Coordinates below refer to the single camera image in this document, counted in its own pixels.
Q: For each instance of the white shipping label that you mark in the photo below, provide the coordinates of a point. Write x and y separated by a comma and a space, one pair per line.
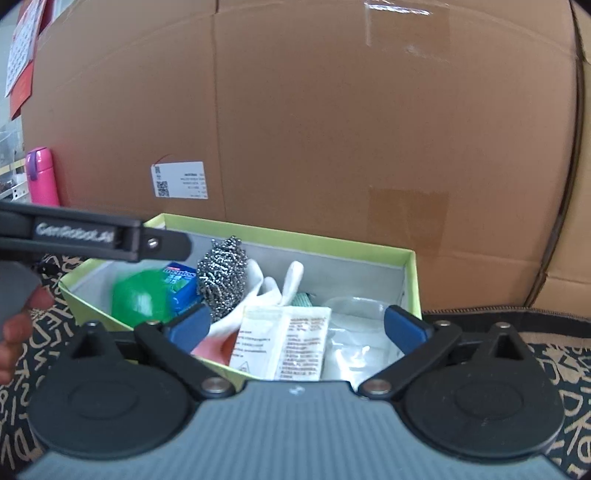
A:
180, 181

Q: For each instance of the large brown cardboard box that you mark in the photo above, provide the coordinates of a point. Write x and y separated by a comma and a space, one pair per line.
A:
323, 115

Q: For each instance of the red wall calendar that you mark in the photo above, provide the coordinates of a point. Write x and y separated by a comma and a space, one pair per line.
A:
25, 55

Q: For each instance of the green tape roll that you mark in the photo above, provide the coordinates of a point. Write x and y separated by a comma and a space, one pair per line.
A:
141, 297

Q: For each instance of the person's left hand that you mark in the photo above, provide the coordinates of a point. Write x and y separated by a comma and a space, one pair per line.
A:
14, 330

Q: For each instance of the lime green cardboard box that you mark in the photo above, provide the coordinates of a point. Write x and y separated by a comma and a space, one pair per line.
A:
351, 272

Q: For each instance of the pink thermos bottle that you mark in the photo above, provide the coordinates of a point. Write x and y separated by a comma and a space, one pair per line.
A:
42, 177

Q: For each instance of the steel wool scourer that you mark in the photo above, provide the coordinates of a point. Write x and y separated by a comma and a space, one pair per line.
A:
221, 277

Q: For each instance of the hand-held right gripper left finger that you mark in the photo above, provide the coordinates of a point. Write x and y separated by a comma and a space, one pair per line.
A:
190, 327

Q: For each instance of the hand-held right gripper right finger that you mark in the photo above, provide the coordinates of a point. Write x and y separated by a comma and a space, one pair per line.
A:
404, 330

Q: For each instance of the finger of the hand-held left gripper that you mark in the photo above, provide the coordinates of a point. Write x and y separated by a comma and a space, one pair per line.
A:
92, 233

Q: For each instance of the white printed sachet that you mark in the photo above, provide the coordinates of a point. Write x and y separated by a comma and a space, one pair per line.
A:
281, 344

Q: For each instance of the clear plastic bag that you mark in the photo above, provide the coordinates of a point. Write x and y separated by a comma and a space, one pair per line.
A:
364, 350

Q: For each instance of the blue chewing gum box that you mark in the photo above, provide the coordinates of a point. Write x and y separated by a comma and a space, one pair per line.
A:
182, 288

